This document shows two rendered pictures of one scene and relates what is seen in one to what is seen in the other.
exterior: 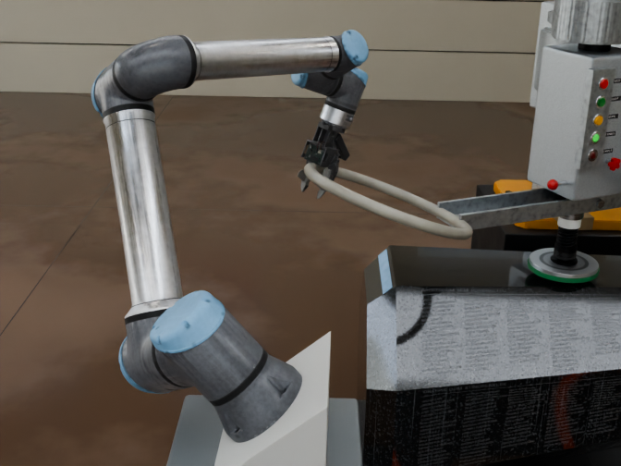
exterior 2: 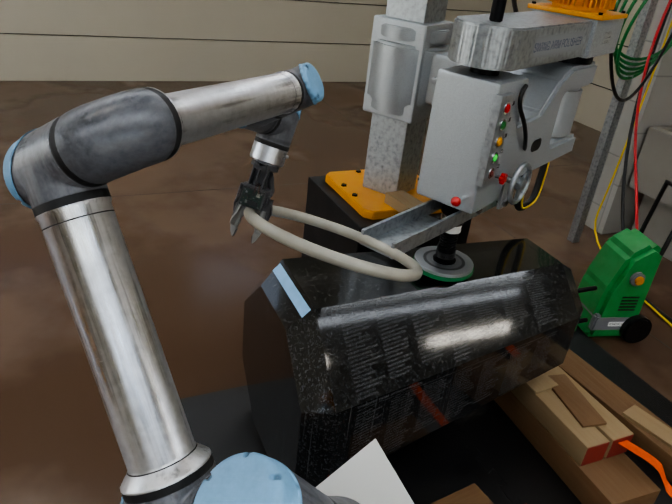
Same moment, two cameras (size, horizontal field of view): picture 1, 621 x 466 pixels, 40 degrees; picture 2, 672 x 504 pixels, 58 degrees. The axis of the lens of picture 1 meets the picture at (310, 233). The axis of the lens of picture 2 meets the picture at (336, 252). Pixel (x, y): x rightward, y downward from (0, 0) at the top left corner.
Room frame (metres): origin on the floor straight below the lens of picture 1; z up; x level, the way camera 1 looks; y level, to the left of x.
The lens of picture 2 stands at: (0.91, 0.44, 1.88)
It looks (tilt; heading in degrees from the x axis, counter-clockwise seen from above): 28 degrees down; 333
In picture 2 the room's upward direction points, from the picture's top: 7 degrees clockwise
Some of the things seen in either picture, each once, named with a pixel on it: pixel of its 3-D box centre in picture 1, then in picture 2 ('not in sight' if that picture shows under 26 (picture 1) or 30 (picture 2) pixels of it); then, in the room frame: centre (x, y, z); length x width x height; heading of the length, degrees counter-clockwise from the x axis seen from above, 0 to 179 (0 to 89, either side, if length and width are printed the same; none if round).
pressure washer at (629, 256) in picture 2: not in sight; (626, 260); (2.85, -2.34, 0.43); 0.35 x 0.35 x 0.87; 75
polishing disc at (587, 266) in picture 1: (563, 262); (443, 261); (2.46, -0.80, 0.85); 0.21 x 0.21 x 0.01
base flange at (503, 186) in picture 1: (563, 202); (388, 190); (3.28, -1.04, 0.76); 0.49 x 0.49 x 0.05; 0
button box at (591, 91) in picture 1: (594, 118); (494, 140); (2.33, -0.79, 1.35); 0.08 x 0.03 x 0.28; 115
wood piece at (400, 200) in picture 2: (569, 214); (406, 204); (3.03, -0.99, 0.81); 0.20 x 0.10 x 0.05; 8
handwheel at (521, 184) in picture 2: not in sight; (510, 180); (2.40, -0.96, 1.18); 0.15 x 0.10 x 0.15; 115
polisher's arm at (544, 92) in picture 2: not in sight; (523, 128); (2.61, -1.16, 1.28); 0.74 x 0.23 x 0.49; 115
